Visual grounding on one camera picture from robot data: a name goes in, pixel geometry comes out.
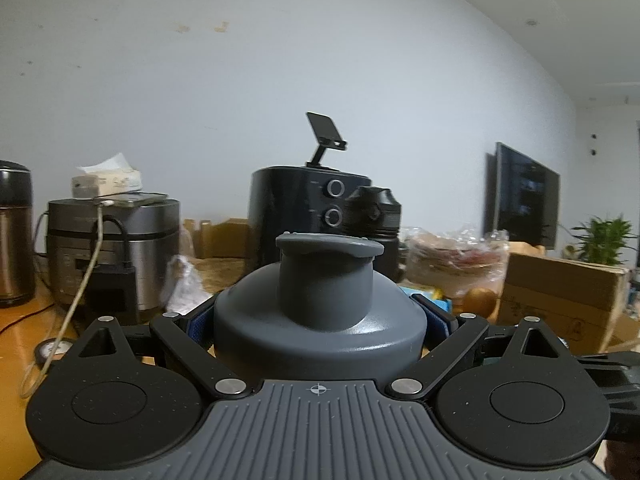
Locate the green potted plant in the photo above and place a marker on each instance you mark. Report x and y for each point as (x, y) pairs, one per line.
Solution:
(602, 240)

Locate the small open cardboard box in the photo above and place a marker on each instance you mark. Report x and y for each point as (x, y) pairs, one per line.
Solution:
(225, 240)

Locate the round brown fruit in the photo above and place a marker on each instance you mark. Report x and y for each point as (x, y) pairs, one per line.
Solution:
(480, 302)

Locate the brown steel kettle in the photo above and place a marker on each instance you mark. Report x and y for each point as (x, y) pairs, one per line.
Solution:
(15, 240)

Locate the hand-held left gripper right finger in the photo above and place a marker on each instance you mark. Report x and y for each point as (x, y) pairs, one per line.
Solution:
(439, 324)

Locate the wall television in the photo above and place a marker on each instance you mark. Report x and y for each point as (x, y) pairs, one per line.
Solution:
(525, 195)

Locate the white plastic bag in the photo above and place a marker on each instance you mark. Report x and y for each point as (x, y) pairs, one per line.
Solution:
(187, 285)

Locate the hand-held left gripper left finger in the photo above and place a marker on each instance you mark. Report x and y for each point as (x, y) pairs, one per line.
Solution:
(197, 327)

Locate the black power adapter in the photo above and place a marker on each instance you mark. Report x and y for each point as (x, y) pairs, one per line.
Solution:
(115, 295)

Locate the round white disc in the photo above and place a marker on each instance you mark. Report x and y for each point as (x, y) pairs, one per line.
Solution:
(55, 350)

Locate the smartphone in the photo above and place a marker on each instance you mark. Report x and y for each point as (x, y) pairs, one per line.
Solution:
(135, 199)

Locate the clear bag of food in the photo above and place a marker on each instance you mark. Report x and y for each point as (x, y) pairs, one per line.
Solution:
(450, 260)

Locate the black gradient water bottle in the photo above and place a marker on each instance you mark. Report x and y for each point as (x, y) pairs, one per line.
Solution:
(375, 210)

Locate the black phone stand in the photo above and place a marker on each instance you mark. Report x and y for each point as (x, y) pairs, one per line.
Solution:
(322, 127)

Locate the silver rice cooker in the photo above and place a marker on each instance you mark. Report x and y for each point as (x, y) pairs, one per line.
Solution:
(150, 245)

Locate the dark blue air fryer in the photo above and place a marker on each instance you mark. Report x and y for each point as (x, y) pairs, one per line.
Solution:
(285, 210)

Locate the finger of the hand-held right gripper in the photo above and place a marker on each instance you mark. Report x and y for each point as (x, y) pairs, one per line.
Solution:
(615, 362)

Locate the clear shaker bottle grey lid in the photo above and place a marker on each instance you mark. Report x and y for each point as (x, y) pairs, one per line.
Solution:
(320, 310)

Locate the blue packet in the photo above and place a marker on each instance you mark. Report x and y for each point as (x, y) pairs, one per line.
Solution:
(425, 292)

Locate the large cardboard box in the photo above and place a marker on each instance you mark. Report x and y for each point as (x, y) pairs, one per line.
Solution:
(550, 290)

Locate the tissue box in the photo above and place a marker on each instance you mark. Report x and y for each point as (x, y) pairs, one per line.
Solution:
(115, 180)

